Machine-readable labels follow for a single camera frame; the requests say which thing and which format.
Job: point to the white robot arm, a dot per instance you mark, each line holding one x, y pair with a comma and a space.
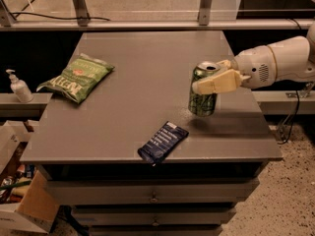
291, 59

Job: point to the blue rxbar wrapper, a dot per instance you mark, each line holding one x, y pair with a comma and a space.
162, 143

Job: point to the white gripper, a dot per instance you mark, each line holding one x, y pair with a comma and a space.
254, 67

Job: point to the grey drawer cabinet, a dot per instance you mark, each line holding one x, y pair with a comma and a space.
88, 152

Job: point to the green soda can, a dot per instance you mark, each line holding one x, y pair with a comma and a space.
203, 105

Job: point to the white pump bottle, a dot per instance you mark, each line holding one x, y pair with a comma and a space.
19, 87

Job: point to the green chip bag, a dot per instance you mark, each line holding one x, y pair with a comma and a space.
79, 78

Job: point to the cardboard box with items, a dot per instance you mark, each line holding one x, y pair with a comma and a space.
24, 204

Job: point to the grey metal railing frame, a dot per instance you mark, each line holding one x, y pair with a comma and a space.
105, 15

